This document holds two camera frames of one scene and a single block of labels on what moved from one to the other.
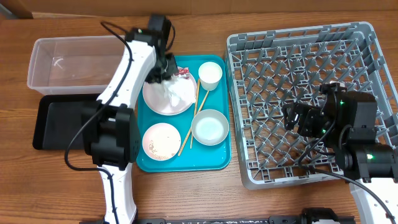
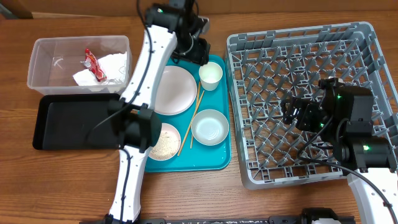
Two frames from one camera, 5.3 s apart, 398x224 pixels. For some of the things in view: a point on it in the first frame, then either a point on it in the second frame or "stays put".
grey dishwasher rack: x=268 y=70 stays put
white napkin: x=178 y=87 → x=114 y=66
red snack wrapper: x=183 y=71 → x=91 y=63
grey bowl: x=209 y=127 stays put
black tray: x=56 y=119 stays put
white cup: x=209 y=74 stays put
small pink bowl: x=161 y=141 stays put
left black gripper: x=172 y=66 → x=199 y=53
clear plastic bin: x=75 y=66 stays put
